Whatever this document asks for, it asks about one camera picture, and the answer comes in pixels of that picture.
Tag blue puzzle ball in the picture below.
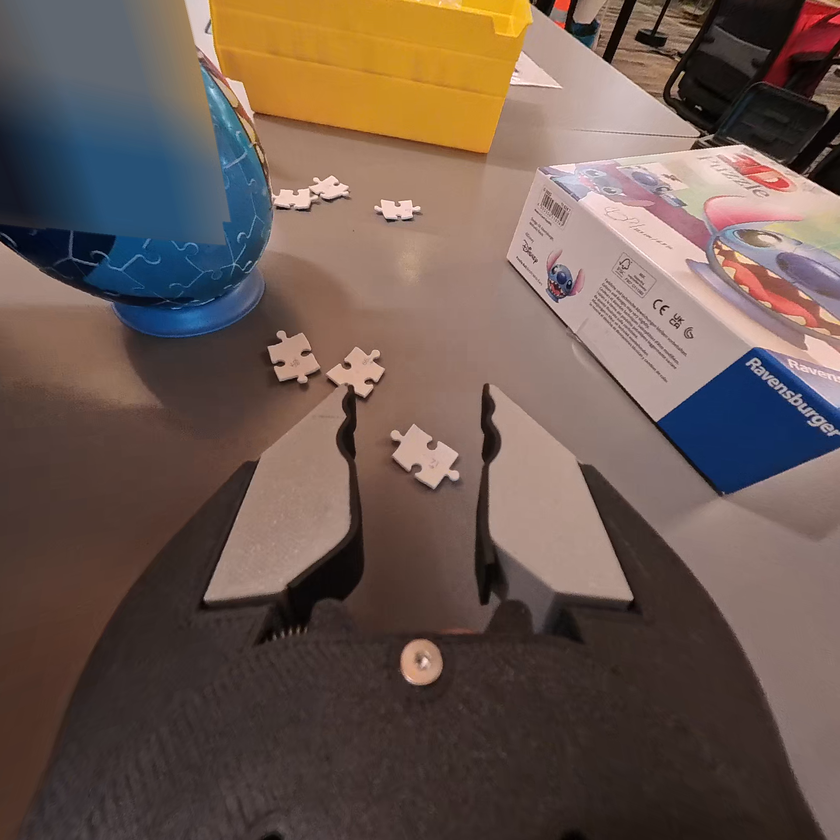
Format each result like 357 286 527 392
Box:
0 64 274 311

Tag yellow plastic bin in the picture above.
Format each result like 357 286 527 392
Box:
208 0 533 156

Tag black office chair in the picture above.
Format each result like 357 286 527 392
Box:
661 0 809 133
694 80 840 191

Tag blue ball stand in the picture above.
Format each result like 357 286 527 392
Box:
110 270 267 338

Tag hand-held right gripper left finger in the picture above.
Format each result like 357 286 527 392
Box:
202 385 365 619

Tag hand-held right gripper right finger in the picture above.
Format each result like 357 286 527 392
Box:
474 383 635 632

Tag puzzle box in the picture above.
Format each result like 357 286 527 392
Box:
506 147 840 497

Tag red table cloth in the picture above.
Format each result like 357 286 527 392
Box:
763 0 840 88

